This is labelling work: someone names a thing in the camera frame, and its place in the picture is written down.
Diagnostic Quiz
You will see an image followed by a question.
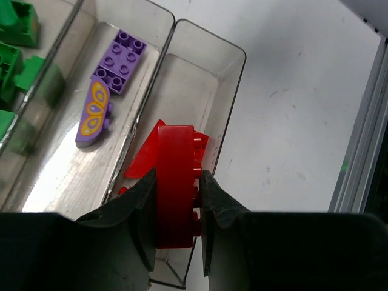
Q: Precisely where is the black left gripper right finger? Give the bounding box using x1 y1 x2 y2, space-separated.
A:
199 170 387 290

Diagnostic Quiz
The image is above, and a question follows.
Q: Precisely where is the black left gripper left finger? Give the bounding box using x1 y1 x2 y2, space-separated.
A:
1 170 156 290

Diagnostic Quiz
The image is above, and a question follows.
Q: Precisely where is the red lego brick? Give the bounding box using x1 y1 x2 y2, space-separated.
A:
156 125 209 249
124 119 165 179

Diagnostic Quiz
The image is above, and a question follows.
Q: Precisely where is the purple lego piece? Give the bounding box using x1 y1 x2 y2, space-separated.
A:
75 75 113 148

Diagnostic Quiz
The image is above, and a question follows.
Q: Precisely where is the purple eight-stud lego brick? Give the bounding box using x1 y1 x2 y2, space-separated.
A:
93 30 147 95

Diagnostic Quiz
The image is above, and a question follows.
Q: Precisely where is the small green lego brick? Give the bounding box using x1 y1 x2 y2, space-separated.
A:
14 55 45 92

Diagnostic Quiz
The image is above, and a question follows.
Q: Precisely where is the green tall lego block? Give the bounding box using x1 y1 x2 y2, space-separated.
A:
1 42 23 110

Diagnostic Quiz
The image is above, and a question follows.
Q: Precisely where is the green curved slope lego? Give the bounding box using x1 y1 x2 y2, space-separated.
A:
0 0 39 49

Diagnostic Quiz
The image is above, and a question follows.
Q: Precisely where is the red small square lego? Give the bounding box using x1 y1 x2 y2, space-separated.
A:
118 186 130 195

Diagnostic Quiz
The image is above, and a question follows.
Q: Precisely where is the clear bin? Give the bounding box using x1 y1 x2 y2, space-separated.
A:
1 1 175 218
102 18 247 289
0 0 85 161

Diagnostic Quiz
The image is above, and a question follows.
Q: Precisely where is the clear bin nearest front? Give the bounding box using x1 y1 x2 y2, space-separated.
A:
102 18 247 289

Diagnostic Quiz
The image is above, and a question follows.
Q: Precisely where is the aluminium table edge rail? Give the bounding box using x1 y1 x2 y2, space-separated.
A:
329 36 387 213

